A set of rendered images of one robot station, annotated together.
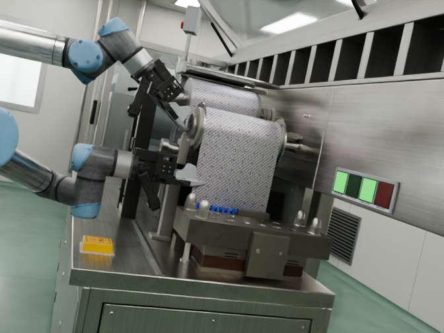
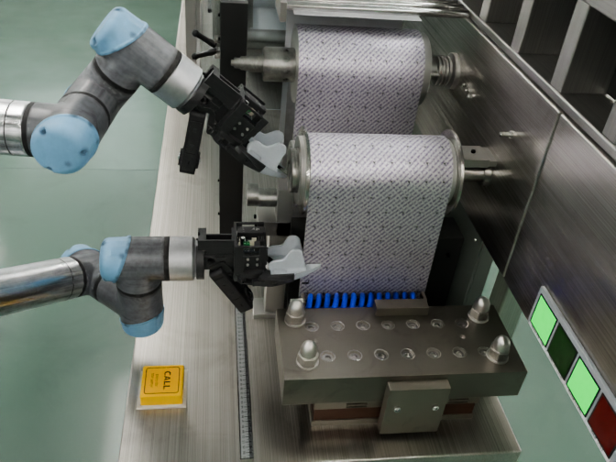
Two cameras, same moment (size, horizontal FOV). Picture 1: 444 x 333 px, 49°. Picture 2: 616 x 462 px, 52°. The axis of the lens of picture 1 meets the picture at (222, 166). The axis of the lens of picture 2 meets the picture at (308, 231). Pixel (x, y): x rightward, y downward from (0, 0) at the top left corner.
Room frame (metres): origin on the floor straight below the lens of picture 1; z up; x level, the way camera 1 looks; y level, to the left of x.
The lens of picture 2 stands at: (0.50, -0.05, 1.78)
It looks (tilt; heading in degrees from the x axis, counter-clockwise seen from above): 36 degrees down; 8
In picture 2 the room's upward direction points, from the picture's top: 6 degrees clockwise
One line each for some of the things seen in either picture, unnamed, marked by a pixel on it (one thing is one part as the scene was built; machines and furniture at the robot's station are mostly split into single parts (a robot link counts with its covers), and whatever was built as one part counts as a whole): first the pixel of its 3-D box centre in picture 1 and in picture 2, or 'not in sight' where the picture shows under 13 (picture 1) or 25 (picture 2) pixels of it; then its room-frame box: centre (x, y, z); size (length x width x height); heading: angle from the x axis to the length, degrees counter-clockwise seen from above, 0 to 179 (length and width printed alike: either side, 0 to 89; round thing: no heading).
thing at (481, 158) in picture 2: (290, 135); (476, 155); (1.50, -0.19, 1.28); 0.06 x 0.05 x 0.02; 108
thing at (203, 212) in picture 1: (203, 209); (308, 352); (1.20, 0.02, 1.05); 0.04 x 0.04 x 0.04
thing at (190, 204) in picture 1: (191, 201); (295, 310); (1.28, 0.06, 1.05); 0.04 x 0.04 x 0.04
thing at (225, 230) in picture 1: (252, 232); (395, 351); (1.29, -0.12, 1.00); 0.40 x 0.16 x 0.06; 108
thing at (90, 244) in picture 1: (97, 244); (162, 384); (1.18, 0.27, 0.91); 0.07 x 0.07 x 0.02; 18
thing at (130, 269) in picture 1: (142, 194); (271, 120); (2.31, 0.35, 0.88); 2.52 x 0.66 x 0.04; 18
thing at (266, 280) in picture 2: (174, 180); (268, 274); (1.31, 0.12, 1.09); 0.09 x 0.05 x 0.02; 107
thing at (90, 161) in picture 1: (93, 160); (136, 260); (1.27, 0.34, 1.11); 0.11 x 0.08 x 0.09; 108
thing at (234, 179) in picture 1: (233, 182); (368, 256); (1.39, -0.04, 1.11); 0.23 x 0.01 x 0.18; 108
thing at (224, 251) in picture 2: (153, 166); (232, 254); (1.32, 0.18, 1.12); 0.12 x 0.08 x 0.09; 108
